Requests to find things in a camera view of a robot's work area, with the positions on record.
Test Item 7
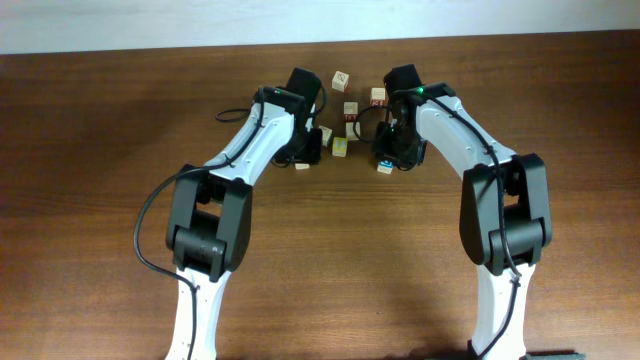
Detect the middle red wooden block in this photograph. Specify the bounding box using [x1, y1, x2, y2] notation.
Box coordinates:
[343, 102, 359, 122]

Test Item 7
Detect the yellow blue wooden block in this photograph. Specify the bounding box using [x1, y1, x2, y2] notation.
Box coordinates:
[332, 137, 348, 157]

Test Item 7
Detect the tilted red-sided wooden block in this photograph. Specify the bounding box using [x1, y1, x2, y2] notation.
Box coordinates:
[319, 126, 333, 147]

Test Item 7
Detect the far right red block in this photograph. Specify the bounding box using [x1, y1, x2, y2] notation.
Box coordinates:
[370, 88, 386, 106]

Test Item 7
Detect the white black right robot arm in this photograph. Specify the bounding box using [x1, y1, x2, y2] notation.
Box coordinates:
[372, 64, 552, 359]

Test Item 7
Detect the green A wooden block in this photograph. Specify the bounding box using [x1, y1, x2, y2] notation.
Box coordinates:
[345, 122, 360, 141]

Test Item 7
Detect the blue D wooden block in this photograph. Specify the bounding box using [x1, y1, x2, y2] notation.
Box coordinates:
[377, 160, 394, 174]

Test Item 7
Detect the top wooden block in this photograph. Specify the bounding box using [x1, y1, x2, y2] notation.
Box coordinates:
[331, 71, 350, 93]

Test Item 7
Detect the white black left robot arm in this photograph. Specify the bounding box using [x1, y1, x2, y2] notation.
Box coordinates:
[166, 68, 324, 359]

